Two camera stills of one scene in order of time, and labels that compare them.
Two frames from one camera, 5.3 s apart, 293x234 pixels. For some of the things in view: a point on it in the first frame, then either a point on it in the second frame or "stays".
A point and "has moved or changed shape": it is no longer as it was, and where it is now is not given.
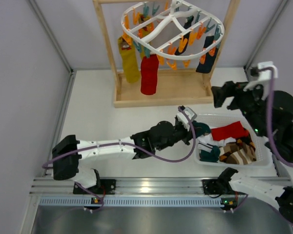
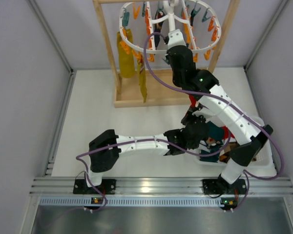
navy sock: [185, 36] -> [192, 16]
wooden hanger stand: [175, 87] stays
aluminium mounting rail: [162, 185] stays
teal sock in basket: [212, 156] stays
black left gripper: [188, 131] -> [194, 117]
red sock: [149, 68] -> [225, 130]
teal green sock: [200, 128] has moved or changed shape
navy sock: [206, 67] -> [157, 27]
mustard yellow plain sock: [141, 32] -> [142, 81]
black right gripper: [236, 96] -> [169, 56]
